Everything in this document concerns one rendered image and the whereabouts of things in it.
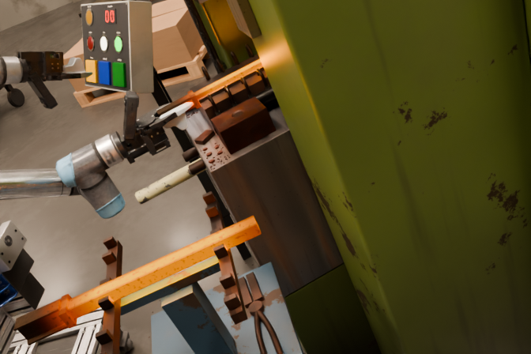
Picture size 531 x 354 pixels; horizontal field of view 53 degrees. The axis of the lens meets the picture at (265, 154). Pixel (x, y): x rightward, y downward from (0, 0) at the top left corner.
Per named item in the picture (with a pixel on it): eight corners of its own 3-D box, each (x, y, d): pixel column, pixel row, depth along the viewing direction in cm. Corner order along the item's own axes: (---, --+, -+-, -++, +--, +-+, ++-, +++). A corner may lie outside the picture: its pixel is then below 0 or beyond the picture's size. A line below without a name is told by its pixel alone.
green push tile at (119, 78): (124, 87, 168) (123, 62, 166) (113, 85, 173) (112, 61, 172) (129, 87, 169) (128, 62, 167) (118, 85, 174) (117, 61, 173)
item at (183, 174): (142, 208, 181) (134, 197, 178) (140, 201, 186) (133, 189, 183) (256, 147, 186) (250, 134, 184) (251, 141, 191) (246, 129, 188)
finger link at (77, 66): (96, 58, 161) (65, 58, 155) (96, 77, 162) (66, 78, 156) (91, 57, 163) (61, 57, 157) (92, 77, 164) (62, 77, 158)
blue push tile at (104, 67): (109, 85, 175) (108, 62, 173) (99, 83, 181) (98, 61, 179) (114, 85, 176) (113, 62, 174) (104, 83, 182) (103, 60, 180)
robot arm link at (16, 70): (8, 84, 145) (-2, 83, 151) (25, 84, 148) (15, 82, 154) (5, 57, 143) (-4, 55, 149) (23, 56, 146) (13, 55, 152)
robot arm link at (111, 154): (93, 136, 134) (96, 148, 127) (110, 127, 135) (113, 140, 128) (108, 160, 138) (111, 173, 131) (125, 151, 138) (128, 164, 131)
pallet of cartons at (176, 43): (232, 27, 498) (212, -20, 475) (212, 73, 422) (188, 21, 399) (114, 66, 537) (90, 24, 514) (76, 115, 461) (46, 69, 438)
